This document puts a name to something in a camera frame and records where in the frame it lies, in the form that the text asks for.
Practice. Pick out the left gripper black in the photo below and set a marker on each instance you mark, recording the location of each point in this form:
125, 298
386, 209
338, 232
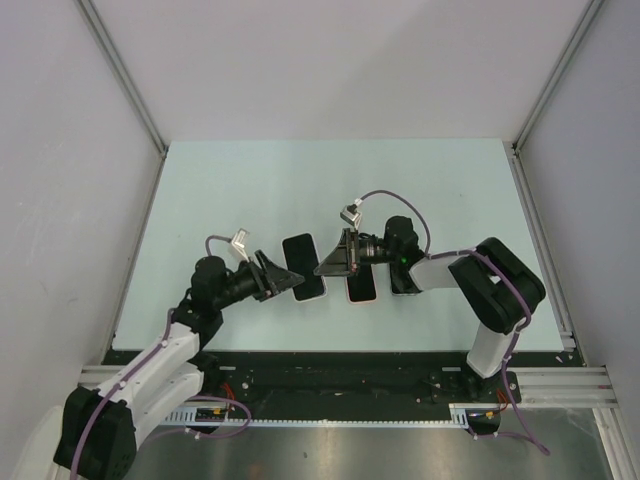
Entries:
271, 279

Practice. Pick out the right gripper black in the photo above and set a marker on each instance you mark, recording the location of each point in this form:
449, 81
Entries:
344, 260

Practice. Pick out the black screen smartphone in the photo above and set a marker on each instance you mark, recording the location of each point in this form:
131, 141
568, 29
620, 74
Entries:
361, 290
400, 280

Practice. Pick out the blue phone case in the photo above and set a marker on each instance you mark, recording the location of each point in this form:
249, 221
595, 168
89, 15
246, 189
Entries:
302, 265

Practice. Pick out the pink phone case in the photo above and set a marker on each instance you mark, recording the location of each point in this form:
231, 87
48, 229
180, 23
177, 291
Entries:
362, 302

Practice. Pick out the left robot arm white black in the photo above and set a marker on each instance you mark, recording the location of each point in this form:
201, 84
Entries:
103, 428

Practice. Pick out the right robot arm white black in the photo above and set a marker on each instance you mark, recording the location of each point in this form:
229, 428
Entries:
499, 288

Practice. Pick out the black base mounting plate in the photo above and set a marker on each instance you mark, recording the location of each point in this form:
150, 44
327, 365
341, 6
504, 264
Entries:
277, 407

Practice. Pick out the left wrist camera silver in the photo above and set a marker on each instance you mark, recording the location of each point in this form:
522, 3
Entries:
237, 245

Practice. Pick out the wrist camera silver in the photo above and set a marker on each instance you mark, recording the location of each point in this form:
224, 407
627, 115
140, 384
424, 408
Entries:
237, 245
352, 215

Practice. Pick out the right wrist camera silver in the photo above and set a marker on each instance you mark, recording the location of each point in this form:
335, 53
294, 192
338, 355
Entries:
352, 215

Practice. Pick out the right aluminium side rail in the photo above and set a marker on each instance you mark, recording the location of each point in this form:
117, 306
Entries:
543, 252

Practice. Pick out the aluminium frame front rail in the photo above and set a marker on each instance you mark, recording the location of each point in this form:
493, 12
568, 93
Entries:
566, 387

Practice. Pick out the left aluminium corner post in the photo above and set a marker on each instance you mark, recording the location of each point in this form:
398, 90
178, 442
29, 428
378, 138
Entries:
113, 58

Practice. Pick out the aluminium corner post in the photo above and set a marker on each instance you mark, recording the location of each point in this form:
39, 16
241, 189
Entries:
587, 20
113, 58

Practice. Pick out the right aluminium corner post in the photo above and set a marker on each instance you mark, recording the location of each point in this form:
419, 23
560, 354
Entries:
587, 20

